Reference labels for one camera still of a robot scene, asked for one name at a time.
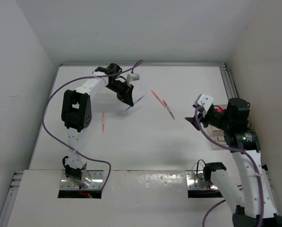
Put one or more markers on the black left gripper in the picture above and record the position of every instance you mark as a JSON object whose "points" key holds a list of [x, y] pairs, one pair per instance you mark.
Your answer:
{"points": [[126, 96]]}

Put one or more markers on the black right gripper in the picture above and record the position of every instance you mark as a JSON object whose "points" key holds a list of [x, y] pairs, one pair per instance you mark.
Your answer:
{"points": [[193, 120]]}

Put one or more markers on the blue ballpoint pen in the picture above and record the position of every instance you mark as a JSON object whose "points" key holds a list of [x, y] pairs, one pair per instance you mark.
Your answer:
{"points": [[134, 103]]}

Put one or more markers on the pink double-ended pen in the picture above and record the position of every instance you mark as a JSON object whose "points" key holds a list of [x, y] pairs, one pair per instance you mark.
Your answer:
{"points": [[103, 122]]}

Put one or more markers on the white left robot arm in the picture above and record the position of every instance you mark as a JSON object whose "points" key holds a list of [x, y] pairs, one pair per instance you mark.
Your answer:
{"points": [[77, 113]]}

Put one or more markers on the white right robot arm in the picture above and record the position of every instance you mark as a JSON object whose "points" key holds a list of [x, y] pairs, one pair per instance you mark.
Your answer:
{"points": [[251, 206]]}

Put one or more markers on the purple double-ended pen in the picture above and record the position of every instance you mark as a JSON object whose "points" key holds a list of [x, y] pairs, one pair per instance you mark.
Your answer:
{"points": [[170, 112]]}

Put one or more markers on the clear plastic organizer tray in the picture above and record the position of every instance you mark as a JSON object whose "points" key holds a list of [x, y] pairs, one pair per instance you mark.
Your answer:
{"points": [[218, 135]]}

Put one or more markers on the orange double-ended pen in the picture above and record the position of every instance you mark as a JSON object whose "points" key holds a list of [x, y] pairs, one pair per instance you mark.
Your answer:
{"points": [[158, 98]]}

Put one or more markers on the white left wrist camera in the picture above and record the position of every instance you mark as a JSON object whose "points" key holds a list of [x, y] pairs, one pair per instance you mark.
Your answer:
{"points": [[132, 77]]}

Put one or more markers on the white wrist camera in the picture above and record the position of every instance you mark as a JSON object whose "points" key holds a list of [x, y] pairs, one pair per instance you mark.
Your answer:
{"points": [[132, 77], [205, 102]]}

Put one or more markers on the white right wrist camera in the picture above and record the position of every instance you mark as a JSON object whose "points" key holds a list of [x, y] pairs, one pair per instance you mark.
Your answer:
{"points": [[205, 102]]}

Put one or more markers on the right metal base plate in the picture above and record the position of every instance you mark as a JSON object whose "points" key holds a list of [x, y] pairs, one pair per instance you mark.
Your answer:
{"points": [[195, 181]]}

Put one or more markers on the metal base plate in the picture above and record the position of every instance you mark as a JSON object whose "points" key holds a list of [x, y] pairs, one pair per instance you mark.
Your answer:
{"points": [[90, 180], [195, 181]]}

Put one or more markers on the aluminium frame rail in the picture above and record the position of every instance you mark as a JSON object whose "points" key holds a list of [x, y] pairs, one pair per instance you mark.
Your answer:
{"points": [[200, 64]]}

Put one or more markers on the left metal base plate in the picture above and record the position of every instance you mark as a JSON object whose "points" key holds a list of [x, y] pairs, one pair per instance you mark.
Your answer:
{"points": [[90, 180]]}

